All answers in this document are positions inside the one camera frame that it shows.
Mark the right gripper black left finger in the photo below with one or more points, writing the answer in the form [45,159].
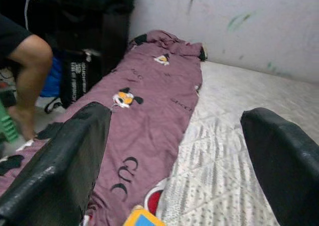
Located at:
[54,166]

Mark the person in black clothes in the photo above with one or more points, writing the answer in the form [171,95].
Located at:
[30,73]

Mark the quilted cream mattress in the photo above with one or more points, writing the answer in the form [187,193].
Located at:
[236,111]

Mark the blue yellow children's book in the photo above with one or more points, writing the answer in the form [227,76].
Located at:
[140,217]

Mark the black hanging clothes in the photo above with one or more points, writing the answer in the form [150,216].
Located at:
[74,16]

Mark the green plastic stool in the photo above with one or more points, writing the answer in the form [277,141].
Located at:
[7,126]

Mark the black bag with white print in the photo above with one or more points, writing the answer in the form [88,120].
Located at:
[79,78]

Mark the blue bag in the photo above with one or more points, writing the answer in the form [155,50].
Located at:
[53,76]

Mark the purple cartoon print blanket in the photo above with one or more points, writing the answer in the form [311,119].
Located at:
[154,111]

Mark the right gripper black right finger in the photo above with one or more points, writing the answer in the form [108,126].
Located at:
[286,166]

